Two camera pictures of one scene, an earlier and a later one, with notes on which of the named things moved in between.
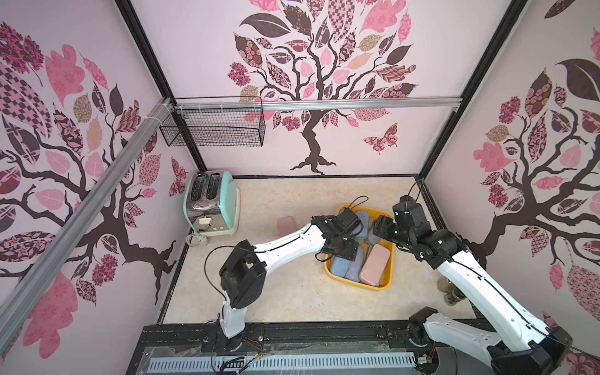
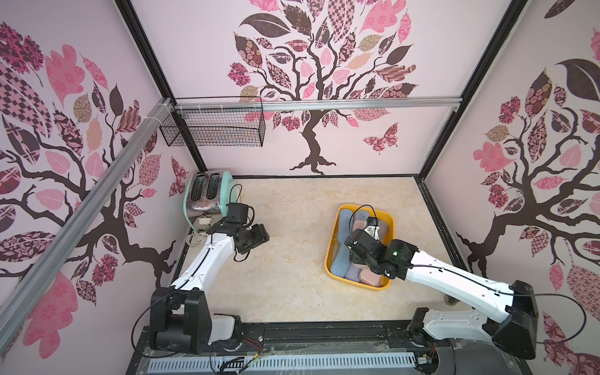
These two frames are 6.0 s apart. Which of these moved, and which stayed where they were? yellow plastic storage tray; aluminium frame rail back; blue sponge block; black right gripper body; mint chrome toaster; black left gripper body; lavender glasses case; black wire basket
Moved: black right gripper body; black left gripper body
Stayed: aluminium frame rail back; lavender glasses case; yellow plastic storage tray; black wire basket; blue sponge block; mint chrome toaster
